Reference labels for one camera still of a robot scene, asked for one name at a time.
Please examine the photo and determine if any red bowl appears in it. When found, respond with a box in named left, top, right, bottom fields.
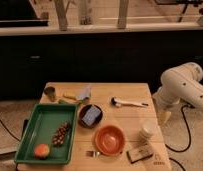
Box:
left=94, top=125, right=125, bottom=156

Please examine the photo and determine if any dark brown bowl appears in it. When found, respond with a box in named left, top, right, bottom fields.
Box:
left=78, top=104, right=103, bottom=129

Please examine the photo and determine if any brown block with black base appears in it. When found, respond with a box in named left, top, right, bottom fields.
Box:
left=126, top=145, right=153, bottom=164

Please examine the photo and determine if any black power cable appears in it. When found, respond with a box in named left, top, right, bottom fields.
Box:
left=164, top=104, right=196, bottom=154

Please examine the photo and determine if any orange peach fruit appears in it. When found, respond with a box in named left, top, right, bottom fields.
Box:
left=34, top=144, right=50, bottom=159

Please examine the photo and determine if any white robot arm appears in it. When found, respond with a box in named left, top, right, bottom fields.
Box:
left=152, top=62, right=203, bottom=125

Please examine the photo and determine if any small dark metal cup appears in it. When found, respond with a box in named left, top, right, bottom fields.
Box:
left=44, top=86, right=56, bottom=102

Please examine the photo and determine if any yellow banana toy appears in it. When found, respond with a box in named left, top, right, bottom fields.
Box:
left=63, top=93, right=76, bottom=100

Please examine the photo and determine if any blue sponge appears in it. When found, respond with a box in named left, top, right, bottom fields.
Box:
left=82, top=106, right=101, bottom=126

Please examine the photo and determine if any metal fork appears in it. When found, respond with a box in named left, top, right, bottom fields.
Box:
left=86, top=151, right=102, bottom=157

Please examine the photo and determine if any wooden table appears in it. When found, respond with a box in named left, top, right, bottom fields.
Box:
left=17, top=83, right=171, bottom=171

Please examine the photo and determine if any green plastic tray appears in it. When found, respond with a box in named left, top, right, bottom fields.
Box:
left=14, top=104, right=77, bottom=165

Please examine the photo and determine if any bunch of dark grapes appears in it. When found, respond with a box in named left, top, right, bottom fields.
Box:
left=52, top=122, right=70, bottom=146

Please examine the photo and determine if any light blue cloth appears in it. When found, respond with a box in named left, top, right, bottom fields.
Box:
left=76, top=86, right=91, bottom=100

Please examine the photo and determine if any white paper cup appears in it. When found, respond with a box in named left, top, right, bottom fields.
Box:
left=139, top=120, right=156, bottom=144

